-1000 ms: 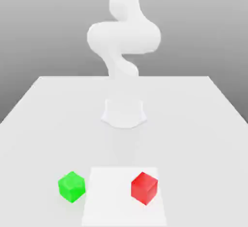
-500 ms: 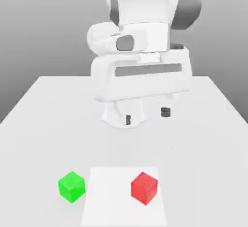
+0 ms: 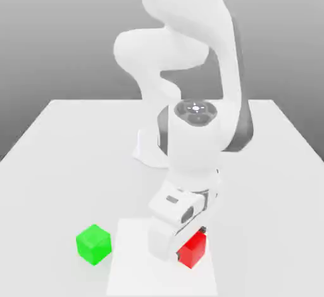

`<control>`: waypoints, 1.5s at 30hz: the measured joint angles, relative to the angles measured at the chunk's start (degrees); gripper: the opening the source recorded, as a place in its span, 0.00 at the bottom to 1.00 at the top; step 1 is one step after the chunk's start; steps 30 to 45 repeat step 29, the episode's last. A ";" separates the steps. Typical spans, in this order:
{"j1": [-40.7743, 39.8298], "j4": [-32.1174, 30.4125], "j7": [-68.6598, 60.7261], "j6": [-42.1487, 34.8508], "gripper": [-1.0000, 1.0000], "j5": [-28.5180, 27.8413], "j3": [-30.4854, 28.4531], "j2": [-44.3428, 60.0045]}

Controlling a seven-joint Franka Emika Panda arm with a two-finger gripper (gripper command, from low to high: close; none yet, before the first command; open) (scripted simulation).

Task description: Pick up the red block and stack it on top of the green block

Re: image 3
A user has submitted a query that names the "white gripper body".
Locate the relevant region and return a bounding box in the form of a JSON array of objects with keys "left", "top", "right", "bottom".
[{"left": 147, "top": 216, "right": 205, "bottom": 263}]

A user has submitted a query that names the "small red cube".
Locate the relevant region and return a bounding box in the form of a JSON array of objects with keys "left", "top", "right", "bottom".
[{"left": 176, "top": 231, "right": 208, "bottom": 270}]

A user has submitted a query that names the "small green cube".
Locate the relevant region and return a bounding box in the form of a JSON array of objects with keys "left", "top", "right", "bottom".
[{"left": 75, "top": 224, "right": 113, "bottom": 267}]

